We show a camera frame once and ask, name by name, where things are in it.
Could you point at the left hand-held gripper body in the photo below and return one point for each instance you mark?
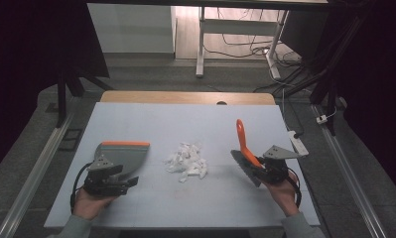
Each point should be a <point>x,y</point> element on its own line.
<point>101,163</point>

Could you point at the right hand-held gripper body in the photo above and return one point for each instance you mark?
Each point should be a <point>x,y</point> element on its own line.
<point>280,153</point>

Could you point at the grey dustpan with orange edge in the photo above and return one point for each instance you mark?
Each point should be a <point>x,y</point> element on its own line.
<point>126,158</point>

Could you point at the pile of white paper scraps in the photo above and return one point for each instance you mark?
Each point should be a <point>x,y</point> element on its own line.
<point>189,162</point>

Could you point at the person's right hand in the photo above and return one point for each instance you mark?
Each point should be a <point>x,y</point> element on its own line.
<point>285,195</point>

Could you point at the person's left hand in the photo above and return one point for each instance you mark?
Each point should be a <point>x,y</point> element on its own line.
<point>88,205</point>

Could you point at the white power strip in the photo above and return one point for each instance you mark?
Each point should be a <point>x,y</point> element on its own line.
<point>299,147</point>

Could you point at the black plug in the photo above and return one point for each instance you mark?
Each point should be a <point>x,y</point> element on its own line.
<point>298,135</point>

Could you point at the small white adapter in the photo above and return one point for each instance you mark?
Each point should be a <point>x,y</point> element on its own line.
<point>322,119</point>

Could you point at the black metal stand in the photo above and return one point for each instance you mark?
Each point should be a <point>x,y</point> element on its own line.
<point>331,82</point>
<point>61,99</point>

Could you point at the light blue foam board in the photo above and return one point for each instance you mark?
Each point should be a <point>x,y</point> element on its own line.
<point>185,125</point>

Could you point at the wooden table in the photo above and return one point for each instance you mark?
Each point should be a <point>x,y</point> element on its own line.
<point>172,97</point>

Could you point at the black curtain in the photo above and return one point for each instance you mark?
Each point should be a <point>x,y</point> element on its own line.
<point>380,99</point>
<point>26,66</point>

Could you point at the white cabinet panel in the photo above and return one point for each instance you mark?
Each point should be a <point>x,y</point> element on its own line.
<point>132,29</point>

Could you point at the black rectangular floor frame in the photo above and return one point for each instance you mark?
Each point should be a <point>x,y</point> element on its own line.
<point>70,140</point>

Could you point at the aluminium rail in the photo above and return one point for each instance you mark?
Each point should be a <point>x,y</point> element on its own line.
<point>36,172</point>
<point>347,175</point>

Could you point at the white desk frame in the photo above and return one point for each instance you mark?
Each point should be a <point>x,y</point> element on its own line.
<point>238,26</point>

